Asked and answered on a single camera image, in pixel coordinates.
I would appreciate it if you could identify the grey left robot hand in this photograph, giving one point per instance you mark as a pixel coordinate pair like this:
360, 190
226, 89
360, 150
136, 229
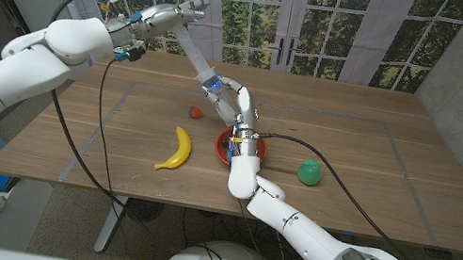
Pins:
160, 17

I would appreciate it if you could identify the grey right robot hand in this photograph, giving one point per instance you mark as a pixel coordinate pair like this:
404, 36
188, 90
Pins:
248, 109

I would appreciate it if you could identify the large clear plastic syringe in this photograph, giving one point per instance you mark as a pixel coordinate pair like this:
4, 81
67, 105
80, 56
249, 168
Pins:
192, 53

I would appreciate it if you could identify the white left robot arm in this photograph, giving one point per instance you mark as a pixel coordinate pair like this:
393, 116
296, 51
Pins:
7, 76

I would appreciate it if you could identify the red bowl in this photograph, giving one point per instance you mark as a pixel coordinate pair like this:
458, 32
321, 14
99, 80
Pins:
220, 147

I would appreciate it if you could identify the yellow toy banana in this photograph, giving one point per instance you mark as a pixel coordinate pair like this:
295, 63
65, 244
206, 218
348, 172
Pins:
182, 150

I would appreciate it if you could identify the green toy apple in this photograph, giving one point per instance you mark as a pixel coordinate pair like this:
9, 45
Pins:
310, 172

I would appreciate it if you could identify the red toy strawberry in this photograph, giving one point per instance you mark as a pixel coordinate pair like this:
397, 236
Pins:
195, 112

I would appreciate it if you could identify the printed window forest backdrop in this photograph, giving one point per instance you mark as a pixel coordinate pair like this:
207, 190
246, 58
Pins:
327, 22

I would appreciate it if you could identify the black round floor fan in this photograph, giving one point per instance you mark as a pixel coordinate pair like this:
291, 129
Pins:
144, 210

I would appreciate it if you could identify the white table leg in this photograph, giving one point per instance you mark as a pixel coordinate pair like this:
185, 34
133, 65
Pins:
110, 223

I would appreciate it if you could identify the white panel under table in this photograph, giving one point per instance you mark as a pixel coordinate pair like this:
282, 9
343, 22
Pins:
18, 216

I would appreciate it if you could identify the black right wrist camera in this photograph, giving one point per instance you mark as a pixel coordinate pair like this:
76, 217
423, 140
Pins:
228, 151

